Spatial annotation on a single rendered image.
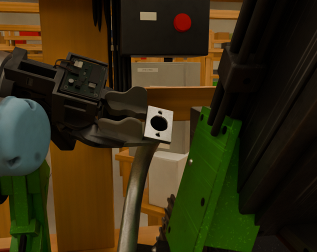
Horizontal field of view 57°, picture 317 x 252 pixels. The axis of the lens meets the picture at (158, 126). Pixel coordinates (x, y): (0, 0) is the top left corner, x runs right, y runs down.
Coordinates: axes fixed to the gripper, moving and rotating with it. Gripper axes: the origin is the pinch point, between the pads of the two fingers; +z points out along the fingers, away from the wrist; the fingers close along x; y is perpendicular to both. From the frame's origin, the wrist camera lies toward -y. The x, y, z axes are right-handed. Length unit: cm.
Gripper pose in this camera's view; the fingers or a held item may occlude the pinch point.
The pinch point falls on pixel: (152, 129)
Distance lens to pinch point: 43.6
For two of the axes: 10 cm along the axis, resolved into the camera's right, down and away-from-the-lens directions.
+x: 1.0, -8.2, 5.6
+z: 9.5, 2.5, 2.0
